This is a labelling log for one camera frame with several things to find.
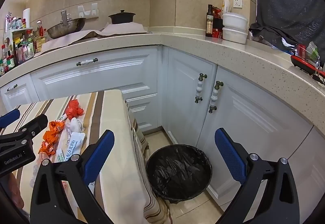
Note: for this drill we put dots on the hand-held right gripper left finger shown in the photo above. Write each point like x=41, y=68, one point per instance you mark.
x=101, y=152

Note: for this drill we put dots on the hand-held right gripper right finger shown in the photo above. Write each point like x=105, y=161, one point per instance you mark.
x=229, y=158

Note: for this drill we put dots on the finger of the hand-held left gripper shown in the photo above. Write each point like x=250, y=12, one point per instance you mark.
x=10, y=117
x=35, y=125

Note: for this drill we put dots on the white blue printed sachet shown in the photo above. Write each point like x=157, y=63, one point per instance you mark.
x=75, y=145

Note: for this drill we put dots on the white green printed packet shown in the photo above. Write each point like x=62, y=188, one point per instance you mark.
x=60, y=156

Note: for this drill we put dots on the black lined trash bin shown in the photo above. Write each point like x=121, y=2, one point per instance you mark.
x=179, y=172

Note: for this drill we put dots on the person's left hand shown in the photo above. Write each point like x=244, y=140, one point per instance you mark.
x=12, y=193

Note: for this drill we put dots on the orange foil wrapper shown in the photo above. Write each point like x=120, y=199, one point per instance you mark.
x=47, y=149
x=53, y=130

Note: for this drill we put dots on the clear plastic wrapper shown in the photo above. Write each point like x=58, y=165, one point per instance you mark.
x=38, y=170

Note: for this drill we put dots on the white green striped wrapper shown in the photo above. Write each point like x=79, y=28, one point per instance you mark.
x=61, y=118

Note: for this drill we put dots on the silver foil wrapper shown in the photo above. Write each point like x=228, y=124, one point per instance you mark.
x=69, y=135

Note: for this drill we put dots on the white crumpled tissue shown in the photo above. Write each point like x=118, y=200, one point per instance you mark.
x=76, y=125

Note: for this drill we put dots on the red crumpled plastic bag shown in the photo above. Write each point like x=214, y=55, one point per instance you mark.
x=75, y=109

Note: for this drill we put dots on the striped tablecloth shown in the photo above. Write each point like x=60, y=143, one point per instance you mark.
x=114, y=112

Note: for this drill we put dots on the rack of condiment bottles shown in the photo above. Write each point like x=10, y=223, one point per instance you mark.
x=21, y=46

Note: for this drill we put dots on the white kitchen cabinet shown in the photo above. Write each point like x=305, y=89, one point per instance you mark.
x=106, y=79

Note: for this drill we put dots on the beige stove cover cloth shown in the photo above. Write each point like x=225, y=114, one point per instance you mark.
x=76, y=37

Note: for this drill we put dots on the white paper towel roll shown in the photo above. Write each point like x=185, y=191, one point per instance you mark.
x=26, y=18

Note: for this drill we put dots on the steel wok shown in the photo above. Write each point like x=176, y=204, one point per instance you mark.
x=66, y=27

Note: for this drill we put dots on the red tray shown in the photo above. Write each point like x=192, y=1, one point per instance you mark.
x=302, y=64

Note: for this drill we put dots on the white round lidded container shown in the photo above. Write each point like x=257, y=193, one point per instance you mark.
x=234, y=36
x=234, y=20

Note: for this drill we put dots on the red seasoning packets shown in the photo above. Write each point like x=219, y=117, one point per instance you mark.
x=217, y=29

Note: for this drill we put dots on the black lidded pot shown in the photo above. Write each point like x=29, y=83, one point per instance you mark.
x=121, y=18

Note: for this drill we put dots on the dark oil bottle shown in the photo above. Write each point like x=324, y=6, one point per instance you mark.
x=209, y=23

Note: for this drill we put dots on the white wall socket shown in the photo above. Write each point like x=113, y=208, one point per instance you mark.
x=238, y=3

